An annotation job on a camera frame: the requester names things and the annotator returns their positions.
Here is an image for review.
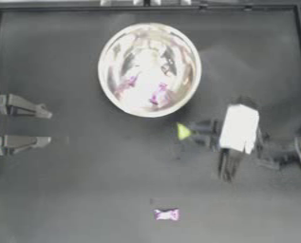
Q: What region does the small purple white candy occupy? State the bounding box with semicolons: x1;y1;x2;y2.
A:
148;82;173;107

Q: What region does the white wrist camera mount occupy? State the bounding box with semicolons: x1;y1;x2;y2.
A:
219;103;261;156

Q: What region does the black table frame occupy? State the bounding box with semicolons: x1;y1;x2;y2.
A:
0;2;301;84

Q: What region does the green candy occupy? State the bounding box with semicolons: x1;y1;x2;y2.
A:
176;121;193;141

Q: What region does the steel bowl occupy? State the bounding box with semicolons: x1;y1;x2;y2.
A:
97;22;204;119

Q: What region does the red white black candy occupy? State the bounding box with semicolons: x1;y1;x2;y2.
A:
160;60;179;78

